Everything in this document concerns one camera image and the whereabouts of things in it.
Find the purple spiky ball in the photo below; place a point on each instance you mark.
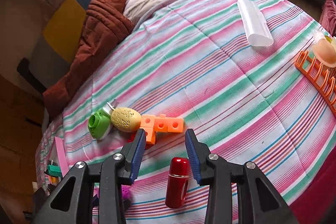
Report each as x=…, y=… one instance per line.
x=126, y=192

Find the rust brown duvet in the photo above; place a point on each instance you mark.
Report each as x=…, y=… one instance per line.
x=99, y=35

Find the yellow engraved oval stone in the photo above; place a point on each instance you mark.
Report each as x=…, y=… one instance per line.
x=125, y=119

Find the red puzzle piece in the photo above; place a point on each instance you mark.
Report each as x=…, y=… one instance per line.
x=132, y=138

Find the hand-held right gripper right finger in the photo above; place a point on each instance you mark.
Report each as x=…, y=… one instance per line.
x=193, y=158

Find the orange plastic rack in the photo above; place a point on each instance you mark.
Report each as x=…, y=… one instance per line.
x=317, y=79

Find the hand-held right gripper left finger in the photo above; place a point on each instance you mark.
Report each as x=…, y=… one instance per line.
x=139, y=153

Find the striped blanket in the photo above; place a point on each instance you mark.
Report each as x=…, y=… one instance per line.
x=210, y=77

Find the white tray with pink rim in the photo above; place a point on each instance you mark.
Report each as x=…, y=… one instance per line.
x=61, y=154

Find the white plastic case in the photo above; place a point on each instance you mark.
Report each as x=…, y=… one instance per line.
x=254, y=24

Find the red metallic cylinder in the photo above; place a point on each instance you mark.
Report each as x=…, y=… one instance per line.
x=178, y=184

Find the orange building blocks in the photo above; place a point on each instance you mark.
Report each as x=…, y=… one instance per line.
x=162, y=125

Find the small green plastic toy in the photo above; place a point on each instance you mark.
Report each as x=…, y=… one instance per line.
x=54, y=170

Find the small silver can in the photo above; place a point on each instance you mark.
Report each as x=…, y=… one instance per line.
x=109, y=107

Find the peach plastic toy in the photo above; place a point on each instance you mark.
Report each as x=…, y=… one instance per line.
x=324, y=53

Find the pale pink pillow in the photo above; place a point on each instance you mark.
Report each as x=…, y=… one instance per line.
x=141, y=5

